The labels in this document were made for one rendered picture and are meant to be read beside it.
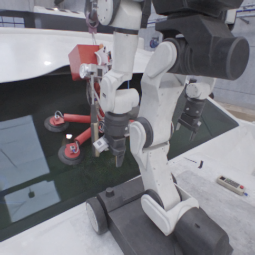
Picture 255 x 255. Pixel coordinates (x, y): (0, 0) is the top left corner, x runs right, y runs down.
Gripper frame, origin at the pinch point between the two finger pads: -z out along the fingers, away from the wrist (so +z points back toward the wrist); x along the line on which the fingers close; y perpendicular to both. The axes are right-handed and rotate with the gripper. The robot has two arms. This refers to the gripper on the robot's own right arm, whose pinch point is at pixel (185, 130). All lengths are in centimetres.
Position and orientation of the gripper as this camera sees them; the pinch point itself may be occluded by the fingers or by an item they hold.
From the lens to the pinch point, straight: 98.7
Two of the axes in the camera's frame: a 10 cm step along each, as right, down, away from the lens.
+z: 1.3, -8.4, -5.3
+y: -8.4, 1.9, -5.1
